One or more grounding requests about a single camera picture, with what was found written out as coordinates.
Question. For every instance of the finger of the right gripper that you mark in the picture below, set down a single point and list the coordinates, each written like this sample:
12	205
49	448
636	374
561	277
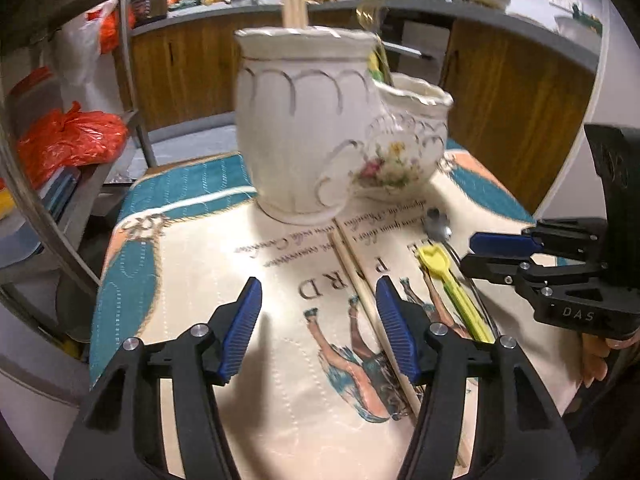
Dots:
495	270
502	244

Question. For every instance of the flower-head metal spoon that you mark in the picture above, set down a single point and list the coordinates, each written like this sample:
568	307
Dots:
436	225

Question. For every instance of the yellow green plastic utensil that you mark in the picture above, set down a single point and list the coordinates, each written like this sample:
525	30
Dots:
374	67

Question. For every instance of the gold metal fork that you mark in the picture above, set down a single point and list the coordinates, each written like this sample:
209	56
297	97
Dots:
368	15

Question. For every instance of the person's right hand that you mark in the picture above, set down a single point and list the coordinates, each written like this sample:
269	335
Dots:
594	352

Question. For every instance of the yellow plastic spoon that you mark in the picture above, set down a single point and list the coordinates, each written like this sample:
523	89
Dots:
435	260

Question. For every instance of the white ceramic utensil holder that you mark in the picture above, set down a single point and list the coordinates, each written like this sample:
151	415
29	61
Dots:
315	129

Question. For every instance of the printed quilted placemat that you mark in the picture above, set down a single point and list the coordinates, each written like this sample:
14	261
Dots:
315	397

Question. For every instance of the red plastic bag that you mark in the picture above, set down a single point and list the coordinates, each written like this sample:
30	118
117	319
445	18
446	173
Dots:
70	139

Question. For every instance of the metal shelf rack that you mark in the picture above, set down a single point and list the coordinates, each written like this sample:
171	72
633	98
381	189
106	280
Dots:
27	24

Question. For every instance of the white plastic bag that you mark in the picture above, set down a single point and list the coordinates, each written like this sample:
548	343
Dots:
87	75

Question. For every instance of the dark cooking pot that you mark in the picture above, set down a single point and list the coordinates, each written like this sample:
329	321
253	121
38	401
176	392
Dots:
148	11

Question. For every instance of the metal cabinet handle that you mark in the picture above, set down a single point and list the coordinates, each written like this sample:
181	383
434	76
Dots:
404	50

